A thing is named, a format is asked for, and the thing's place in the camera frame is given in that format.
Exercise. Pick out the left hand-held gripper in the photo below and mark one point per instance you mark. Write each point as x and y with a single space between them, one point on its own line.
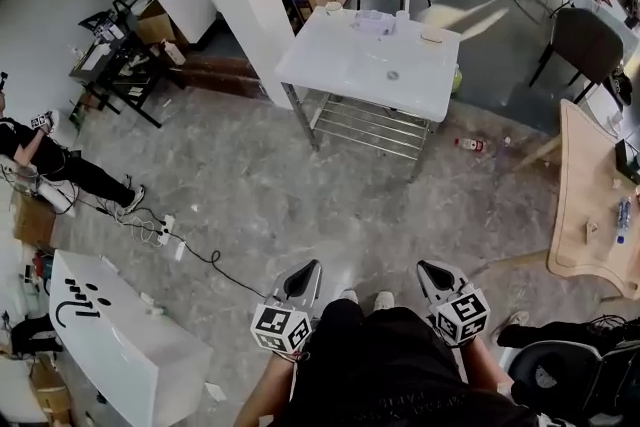
280 325

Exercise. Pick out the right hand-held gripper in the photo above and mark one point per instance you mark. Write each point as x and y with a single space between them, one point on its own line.
462 315

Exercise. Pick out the clear glass cup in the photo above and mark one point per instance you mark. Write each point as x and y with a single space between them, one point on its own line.
333 8

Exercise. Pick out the person's right forearm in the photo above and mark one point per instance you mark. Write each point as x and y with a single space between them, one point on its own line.
482 365

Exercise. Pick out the person's left forearm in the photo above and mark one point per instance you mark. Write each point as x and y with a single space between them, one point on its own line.
265 390

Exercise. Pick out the person's white sneaker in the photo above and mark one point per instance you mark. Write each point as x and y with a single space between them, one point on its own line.
350 296
384 301

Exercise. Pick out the person's black clothing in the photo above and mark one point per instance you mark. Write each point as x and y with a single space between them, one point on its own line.
390 365

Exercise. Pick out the black office chair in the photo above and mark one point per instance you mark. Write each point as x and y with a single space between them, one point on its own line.
550 375

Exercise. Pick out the red bottle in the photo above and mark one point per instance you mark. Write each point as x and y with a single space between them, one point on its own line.
469 145

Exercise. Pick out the white power strip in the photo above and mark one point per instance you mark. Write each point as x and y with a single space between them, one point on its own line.
166 227

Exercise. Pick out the light wooden table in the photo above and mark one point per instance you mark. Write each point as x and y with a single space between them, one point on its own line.
585 195

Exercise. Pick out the metal sink stand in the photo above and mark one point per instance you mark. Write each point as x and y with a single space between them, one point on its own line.
299 112

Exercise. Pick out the white cabinet with black marks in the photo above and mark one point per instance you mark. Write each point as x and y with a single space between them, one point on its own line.
125 345

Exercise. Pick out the plastic bottle blue label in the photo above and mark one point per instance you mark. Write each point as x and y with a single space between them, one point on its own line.
624 220

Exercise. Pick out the black box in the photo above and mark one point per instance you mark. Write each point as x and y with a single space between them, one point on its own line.
629 162

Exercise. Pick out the white sink basin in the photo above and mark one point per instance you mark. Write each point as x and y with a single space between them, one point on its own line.
350 65

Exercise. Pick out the beige soap bar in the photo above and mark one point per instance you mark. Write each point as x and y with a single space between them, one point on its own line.
431 37

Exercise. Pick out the white cylindrical device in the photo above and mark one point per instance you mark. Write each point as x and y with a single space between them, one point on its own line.
57 200

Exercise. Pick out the white plastic bottle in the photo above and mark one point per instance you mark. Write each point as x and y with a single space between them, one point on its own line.
172 52

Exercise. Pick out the closed small cardboard box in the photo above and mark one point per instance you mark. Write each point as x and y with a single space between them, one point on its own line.
32 225

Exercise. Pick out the purple wet wipes packet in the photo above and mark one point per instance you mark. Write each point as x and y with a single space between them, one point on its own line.
372 22

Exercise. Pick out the dark upholstered chair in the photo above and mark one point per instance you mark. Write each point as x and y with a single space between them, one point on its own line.
585 45

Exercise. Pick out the black metal rack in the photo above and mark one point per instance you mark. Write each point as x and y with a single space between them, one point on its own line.
120 60

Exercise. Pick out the open brown cardboard box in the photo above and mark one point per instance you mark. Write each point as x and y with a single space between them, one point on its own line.
155 22

